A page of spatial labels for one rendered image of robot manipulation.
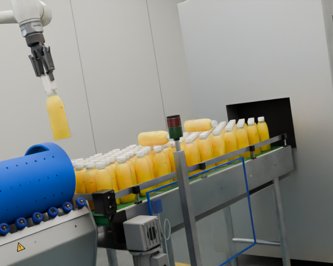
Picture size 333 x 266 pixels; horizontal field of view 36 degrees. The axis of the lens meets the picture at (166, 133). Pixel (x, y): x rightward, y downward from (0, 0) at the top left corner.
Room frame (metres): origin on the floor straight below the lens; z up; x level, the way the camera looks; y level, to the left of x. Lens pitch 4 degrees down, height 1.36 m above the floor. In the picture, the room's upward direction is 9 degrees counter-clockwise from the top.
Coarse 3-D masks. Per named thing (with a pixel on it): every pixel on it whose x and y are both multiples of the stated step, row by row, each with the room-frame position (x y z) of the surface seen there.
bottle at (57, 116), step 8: (48, 96) 2.14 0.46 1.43; (56, 96) 2.13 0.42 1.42; (48, 104) 2.11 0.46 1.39; (56, 104) 2.11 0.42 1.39; (48, 112) 2.11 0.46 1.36; (56, 112) 2.10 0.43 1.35; (64, 112) 2.13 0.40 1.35; (56, 120) 2.10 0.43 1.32; (64, 120) 2.11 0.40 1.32; (56, 128) 2.10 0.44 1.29; (64, 128) 2.11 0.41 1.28; (56, 136) 2.10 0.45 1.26; (64, 136) 2.10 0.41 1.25
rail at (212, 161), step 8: (280, 136) 3.30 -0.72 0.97; (256, 144) 3.07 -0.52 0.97; (264, 144) 3.14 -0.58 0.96; (232, 152) 2.87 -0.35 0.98; (240, 152) 2.93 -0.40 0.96; (208, 160) 2.69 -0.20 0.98; (216, 160) 2.75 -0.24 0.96; (192, 168) 2.59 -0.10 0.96; (160, 176) 2.40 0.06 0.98; (168, 176) 2.44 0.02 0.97; (176, 176) 2.48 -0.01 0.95; (144, 184) 2.31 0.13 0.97; (152, 184) 2.35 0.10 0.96; (120, 192) 2.20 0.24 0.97; (128, 192) 2.23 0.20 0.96
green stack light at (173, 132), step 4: (168, 128) 2.27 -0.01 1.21; (172, 128) 2.25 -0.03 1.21; (176, 128) 2.25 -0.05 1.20; (180, 128) 2.26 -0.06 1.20; (168, 132) 2.28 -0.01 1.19; (172, 132) 2.25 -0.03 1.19; (176, 132) 2.25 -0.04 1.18; (180, 132) 2.26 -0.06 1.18; (172, 136) 2.26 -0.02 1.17; (176, 136) 2.25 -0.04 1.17; (180, 136) 2.26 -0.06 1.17
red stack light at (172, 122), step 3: (177, 117) 2.26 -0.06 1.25; (180, 117) 2.28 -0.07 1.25; (168, 120) 2.26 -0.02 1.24; (171, 120) 2.25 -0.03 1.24; (174, 120) 2.25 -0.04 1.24; (177, 120) 2.25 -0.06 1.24; (180, 120) 2.27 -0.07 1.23; (168, 123) 2.26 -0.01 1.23; (171, 123) 2.25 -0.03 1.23; (174, 123) 2.25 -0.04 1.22; (177, 123) 2.25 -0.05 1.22; (180, 123) 2.27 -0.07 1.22; (168, 126) 2.27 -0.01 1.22; (171, 126) 2.25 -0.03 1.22; (174, 126) 2.25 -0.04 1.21; (177, 126) 2.25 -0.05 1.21
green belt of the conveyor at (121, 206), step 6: (270, 150) 3.24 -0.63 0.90; (252, 156) 3.11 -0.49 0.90; (144, 198) 2.34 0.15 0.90; (120, 204) 2.30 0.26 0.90; (126, 204) 2.27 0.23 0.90; (132, 204) 2.26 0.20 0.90; (96, 216) 2.19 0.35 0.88; (102, 216) 2.17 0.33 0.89; (108, 216) 2.14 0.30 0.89; (96, 222) 2.18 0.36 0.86; (102, 222) 2.16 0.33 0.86; (108, 222) 2.14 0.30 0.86
